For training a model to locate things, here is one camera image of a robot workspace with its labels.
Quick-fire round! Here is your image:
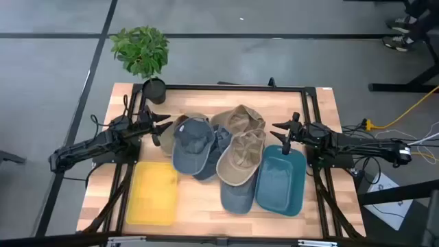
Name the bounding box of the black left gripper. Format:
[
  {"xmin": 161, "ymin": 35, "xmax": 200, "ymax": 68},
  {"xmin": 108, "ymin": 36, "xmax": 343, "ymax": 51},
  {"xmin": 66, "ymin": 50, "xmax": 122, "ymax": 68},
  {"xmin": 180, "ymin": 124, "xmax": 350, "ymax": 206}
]
[{"xmin": 137, "ymin": 104, "xmax": 174, "ymax": 148}]

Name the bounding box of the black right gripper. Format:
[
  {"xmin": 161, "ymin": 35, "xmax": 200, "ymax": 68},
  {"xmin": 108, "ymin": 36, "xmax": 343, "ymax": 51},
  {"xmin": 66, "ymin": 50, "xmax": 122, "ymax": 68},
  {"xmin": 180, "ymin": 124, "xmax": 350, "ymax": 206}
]
[{"xmin": 269, "ymin": 111, "xmax": 311, "ymax": 156}]

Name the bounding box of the beige baseball cap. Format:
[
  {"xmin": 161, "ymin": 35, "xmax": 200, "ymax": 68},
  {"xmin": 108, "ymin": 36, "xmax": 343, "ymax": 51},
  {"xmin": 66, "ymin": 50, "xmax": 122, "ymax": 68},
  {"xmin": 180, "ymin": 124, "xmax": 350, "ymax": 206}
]
[
  {"xmin": 209, "ymin": 104, "xmax": 267, "ymax": 135},
  {"xmin": 215, "ymin": 128, "xmax": 268, "ymax": 187},
  {"xmin": 159, "ymin": 113, "xmax": 210, "ymax": 157}
]

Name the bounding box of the blue-grey baseball cap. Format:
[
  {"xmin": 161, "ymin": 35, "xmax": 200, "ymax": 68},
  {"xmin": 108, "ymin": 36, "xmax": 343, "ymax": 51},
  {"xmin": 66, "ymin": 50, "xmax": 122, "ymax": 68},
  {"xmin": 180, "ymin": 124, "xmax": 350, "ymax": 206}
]
[
  {"xmin": 171, "ymin": 117, "xmax": 216, "ymax": 176},
  {"xmin": 219, "ymin": 167, "xmax": 260, "ymax": 215},
  {"xmin": 191, "ymin": 123, "xmax": 235, "ymax": 182}
]

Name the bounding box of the teal plastic bin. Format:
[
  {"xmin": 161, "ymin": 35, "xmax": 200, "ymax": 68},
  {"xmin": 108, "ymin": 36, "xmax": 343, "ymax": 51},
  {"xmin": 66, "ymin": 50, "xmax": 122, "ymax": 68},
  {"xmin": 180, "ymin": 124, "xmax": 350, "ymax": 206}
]
[{"xmin": 254, "ymin": 143, "xmax": 307, "ymax": 217}]

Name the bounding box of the yellow plastic bin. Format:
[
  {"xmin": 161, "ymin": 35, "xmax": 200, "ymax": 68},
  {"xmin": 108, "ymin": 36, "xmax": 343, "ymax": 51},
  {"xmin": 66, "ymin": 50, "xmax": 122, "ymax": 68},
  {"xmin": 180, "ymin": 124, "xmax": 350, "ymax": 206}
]
[{"xmin": 126, "ymin": 161, "xmax": 179, "ymax": 226}]

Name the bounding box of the green plant in black pot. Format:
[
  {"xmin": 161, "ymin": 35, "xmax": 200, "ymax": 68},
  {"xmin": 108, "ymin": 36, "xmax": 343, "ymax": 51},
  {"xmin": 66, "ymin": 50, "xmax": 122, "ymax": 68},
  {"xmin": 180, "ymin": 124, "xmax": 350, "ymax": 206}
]
[{"xmin": 109, "ymin": 25, "xmax": 171, "ymax": 106}]

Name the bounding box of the black desk base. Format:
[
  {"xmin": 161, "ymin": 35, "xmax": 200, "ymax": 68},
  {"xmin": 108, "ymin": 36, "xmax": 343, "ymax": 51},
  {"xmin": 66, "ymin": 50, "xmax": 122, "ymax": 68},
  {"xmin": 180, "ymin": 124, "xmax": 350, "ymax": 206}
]
[{"xmin": 368, "ymin": 34, "xmax": 439, "ymax": 93}]

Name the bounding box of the black metal bar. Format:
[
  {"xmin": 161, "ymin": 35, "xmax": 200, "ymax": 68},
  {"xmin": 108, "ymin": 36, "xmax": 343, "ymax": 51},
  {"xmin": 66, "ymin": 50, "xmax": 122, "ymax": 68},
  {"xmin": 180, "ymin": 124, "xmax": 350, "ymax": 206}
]
[{"xmin": 358, "ymin": 180, "xmax": 439, "ymax": 207}]

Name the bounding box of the person's shoe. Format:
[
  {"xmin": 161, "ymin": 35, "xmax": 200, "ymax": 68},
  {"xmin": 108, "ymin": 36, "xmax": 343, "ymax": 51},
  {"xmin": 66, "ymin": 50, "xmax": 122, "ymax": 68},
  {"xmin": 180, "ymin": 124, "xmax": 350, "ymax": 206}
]
[
  {"xmin": 385, "ymin": 16, "xmax": 418, "ymax": 34},
  {"xmin": 382, "ymin": 35, "xmax": 412, "ymax": 53}
]

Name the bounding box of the dark grey floor foot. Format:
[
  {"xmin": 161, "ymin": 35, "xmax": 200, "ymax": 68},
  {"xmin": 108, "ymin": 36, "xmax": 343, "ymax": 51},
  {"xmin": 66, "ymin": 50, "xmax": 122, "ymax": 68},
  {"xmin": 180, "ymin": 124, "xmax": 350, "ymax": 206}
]
[{"xmin": 0, "ymin": 150, "xmax": 27, "ymax": 165}]

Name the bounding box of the person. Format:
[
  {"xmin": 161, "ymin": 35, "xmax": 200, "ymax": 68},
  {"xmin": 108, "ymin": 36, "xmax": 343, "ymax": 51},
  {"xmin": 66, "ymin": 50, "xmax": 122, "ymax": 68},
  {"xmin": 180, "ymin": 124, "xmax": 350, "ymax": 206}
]
[{"xmin": 403, "ymin": 0, "xmax": 439, "ymax": 44}]

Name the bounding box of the black aluminium table frame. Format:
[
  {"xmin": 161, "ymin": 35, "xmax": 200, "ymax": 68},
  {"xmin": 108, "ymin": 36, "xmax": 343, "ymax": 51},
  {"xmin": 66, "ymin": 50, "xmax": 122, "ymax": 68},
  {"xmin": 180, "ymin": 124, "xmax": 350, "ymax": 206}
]
[{"xmin": 0, "ymin": 77, "xmax": 378, "ymax": 247}]

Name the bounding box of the silver aluminium rail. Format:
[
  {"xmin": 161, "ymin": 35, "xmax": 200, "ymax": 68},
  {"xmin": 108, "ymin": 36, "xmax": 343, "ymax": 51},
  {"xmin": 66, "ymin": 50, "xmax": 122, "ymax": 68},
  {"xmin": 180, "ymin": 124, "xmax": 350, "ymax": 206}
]
[
  {"xmin": 297, "ymin": 239, "xmax": 339, "ymax": 247},
  {"xmin": 106, "ymin": 235, "xmax": 147, "ymax": 247}
]

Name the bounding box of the yellow extension cable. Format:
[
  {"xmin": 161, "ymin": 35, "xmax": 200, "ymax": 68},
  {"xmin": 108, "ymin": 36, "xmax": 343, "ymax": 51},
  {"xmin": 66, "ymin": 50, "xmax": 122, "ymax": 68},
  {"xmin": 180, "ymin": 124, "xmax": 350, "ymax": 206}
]
[{"xmin": 364, "ymin": 85, "xmax": 439, "ymax": 163}]

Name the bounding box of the white cable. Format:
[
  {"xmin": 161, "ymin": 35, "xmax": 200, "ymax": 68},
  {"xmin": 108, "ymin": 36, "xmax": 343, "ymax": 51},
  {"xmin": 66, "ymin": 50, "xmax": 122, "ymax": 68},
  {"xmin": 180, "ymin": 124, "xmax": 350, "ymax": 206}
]
[{"xmin": 375, "ymin": 120, "xmax": 439, "ymax": 165}]

